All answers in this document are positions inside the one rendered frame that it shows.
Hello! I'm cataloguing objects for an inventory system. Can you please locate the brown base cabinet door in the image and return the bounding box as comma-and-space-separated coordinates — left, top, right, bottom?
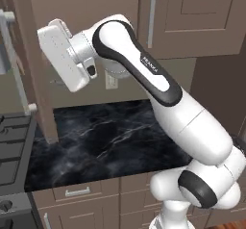
37, 194, 121, 229

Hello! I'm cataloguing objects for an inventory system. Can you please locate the silver drawer handle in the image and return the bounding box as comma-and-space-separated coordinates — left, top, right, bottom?
64, 186, 92, 198

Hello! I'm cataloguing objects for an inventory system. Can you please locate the brown panelled wall cabinet door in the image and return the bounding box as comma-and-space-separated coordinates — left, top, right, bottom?
137, 0, 246, 61

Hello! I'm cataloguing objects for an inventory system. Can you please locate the dark brown tall cabinet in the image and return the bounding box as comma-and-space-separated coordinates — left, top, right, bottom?
189, 43, 246, 139

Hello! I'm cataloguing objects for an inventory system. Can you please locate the white wall socket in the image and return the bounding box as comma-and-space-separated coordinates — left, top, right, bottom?
105, 70, 119, 90

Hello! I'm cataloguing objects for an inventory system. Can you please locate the silver base cabinet handle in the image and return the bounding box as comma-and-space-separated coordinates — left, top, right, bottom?
42, 212, 53, 229

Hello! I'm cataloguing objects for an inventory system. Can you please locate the brown cabinet side panel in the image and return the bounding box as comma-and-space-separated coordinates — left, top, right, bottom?
9, 0, 61, 144

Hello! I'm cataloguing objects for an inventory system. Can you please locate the grey microwave oven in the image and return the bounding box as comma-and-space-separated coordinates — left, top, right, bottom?
0, 0, 27, 77

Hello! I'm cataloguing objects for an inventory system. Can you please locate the grey microwave handle bar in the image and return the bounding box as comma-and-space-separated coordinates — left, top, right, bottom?
0, 9, 38, 115

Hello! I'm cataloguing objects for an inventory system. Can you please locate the brown drawer front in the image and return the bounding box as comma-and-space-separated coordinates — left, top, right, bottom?
52, 180, 104, 203

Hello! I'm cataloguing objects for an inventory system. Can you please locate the dark grey stove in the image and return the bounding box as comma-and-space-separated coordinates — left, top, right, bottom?
0, 112, 38, 229

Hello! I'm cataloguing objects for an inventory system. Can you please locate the brown stack of drawers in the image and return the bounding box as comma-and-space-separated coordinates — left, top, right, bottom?
119, 170, 165, 229

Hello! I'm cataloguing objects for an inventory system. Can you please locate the silver wall cabinet handle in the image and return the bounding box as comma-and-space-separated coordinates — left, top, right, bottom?
146, 0, 159, 50

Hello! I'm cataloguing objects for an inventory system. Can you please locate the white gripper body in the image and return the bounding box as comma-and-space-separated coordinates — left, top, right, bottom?
37, 18, 91, 93

